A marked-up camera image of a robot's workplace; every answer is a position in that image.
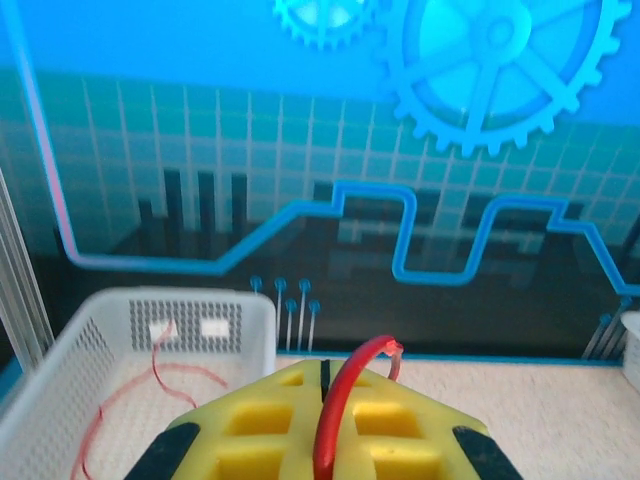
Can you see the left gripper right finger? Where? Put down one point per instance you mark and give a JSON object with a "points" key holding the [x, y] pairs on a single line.
{"points": [[410, 435]]}

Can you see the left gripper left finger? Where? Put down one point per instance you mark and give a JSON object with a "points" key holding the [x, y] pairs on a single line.
{"points": [[250, 425]]}

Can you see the white sticker label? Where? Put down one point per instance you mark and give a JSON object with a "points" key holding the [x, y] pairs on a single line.
{"points": [[159, 334], [215, 329]]}

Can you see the white perforated basket with stickers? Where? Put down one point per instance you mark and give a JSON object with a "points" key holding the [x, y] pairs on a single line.
{"points": [[50, 400]]}

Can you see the white perforated plastic basket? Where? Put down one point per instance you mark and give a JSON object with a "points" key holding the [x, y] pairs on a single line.
{"points": [[632, 350]]}

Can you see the aluminium frame post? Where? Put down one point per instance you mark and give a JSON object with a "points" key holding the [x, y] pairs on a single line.
{"points": [[20, 300]]}

